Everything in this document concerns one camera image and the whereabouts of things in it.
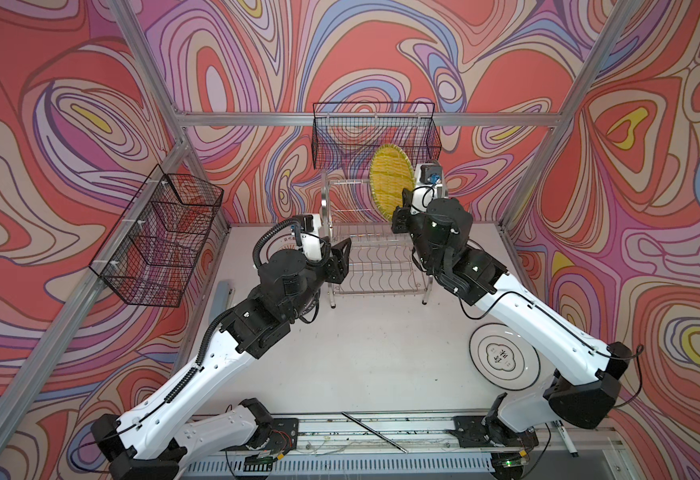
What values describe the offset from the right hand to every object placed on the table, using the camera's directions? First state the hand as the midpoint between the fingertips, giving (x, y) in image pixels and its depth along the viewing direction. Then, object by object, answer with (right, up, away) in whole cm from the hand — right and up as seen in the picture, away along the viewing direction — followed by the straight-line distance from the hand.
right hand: (405, 198), depth 64 cm
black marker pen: (+41, -57, +8) cm, 71 cm away
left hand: (-13, -9, -3) cm, 16 cm away
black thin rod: (-6, -57, +9) cm, 58 cm away
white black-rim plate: (+33, -43, +22) cm, 58 cm away
